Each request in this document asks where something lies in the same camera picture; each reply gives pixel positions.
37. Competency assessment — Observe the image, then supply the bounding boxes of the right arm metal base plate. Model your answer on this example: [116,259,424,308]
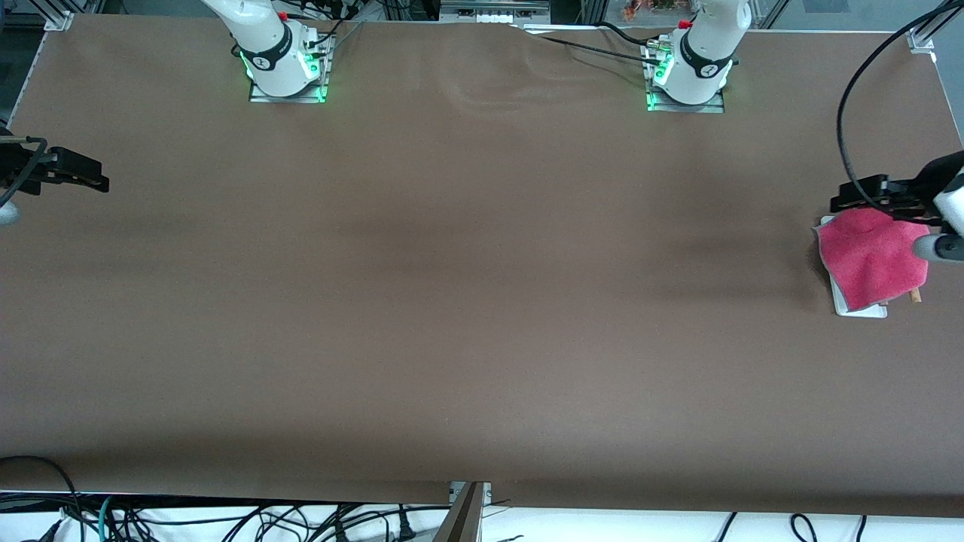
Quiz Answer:
[249,30,331,104]

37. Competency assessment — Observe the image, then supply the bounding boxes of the black base power cable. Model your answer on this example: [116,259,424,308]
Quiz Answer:
[597,21,665,49]
[527,33,664,65]

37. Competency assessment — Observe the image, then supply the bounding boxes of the white towel rack base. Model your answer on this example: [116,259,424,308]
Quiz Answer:
[819,216,888,318]

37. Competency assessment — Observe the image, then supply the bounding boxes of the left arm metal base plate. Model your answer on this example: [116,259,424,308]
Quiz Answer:
[645,44,726,114]

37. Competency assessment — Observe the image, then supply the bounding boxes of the pink towel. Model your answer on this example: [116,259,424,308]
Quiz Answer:
[813,207,932,314]

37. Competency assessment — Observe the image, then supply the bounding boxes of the black looped floor cable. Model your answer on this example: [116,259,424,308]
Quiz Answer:
[0,455,85,542]

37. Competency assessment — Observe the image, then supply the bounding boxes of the orange objects behind table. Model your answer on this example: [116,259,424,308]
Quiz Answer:
[621,0,695,20]

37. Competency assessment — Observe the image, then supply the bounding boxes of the grey device behind table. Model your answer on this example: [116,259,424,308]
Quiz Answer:
[440,0,551,24]

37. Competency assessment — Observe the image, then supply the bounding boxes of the grey metal table post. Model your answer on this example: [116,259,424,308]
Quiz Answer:
[432,482,492,542]

